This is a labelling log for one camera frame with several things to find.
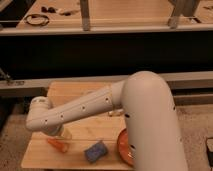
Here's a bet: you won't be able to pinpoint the metal clamp bracket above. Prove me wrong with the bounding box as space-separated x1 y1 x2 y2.
0 67 25 86

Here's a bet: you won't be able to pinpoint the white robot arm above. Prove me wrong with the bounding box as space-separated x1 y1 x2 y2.
26 71 188 171

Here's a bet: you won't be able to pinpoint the blue sponge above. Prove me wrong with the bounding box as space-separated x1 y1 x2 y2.
84 141 108 163

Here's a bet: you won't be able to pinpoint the small dark objects on bench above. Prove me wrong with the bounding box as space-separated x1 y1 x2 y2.
41 6 80 16

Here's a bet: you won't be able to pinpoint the orange pepper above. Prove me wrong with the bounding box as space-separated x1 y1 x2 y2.
46 138 69 153

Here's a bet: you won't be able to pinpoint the grey angled metal post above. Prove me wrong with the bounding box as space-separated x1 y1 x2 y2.
167 0 200 29

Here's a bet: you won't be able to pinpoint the white plastic bottle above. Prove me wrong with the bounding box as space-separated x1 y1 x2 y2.
108 109 123 117

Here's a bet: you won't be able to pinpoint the coiled black cable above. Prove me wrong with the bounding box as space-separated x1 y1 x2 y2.
23 13 50 27

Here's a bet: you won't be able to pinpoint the orange ceramic bowl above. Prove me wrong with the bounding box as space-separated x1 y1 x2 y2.
117 129 133 166

